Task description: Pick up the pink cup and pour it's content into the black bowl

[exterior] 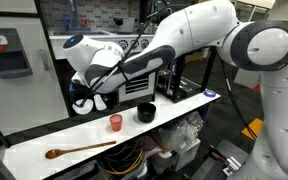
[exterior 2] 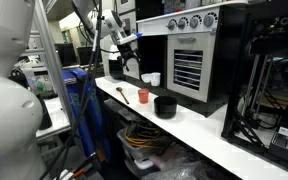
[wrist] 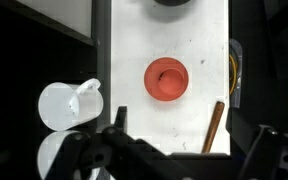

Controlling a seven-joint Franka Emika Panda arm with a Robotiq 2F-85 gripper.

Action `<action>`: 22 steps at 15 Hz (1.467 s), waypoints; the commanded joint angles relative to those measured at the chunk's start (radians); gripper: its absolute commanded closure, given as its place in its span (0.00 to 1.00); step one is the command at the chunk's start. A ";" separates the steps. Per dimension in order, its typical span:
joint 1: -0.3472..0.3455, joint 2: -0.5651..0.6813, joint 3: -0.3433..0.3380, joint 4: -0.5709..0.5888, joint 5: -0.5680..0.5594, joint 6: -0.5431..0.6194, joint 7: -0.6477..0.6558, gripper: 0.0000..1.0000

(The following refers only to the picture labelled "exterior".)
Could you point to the pink cup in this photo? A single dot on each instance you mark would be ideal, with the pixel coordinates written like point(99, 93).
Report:
point(116, 123)

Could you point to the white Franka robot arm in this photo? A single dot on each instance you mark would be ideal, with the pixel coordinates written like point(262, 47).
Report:
point(197, 23)

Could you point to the black bowl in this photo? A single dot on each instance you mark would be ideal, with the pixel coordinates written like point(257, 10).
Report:
point(146, 113)

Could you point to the white bowl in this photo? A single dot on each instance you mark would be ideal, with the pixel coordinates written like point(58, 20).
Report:
point(85, 109)

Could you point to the white toy kitchen unit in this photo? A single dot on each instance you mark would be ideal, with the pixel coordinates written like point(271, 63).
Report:
point(139, 87)

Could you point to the white mug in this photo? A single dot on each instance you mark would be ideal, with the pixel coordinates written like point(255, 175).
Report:
point(100, 104)

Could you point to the pink pouch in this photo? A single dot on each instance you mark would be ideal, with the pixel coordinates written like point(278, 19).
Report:
point(150, 145)

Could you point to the clear plastic bag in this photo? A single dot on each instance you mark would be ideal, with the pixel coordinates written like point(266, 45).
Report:
point(179, 133)

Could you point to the blue tape roll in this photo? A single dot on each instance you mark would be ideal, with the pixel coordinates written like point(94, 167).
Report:
point(209, 93)

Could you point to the grey toy appliance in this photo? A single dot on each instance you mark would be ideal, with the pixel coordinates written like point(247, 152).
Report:
point(125, 25)

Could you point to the white plastic bin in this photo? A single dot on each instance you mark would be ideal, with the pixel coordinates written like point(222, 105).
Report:
point(179, 160)

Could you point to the wooden spoon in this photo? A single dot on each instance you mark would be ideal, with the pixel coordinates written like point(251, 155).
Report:
point(80, 148)

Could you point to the toy faucet with taps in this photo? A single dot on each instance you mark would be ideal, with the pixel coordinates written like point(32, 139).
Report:
point(73, 18)

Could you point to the white board panel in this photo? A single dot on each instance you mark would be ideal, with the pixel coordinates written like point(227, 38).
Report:
point(247, 78)

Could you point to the grey toy refrigerator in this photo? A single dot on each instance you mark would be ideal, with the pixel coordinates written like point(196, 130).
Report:
point(20, 96)

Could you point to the black printer frame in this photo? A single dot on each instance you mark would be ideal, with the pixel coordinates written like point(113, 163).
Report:
point(179, 88)

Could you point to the grey metal base plate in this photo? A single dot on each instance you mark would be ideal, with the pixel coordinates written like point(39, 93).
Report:
point(217, 163)

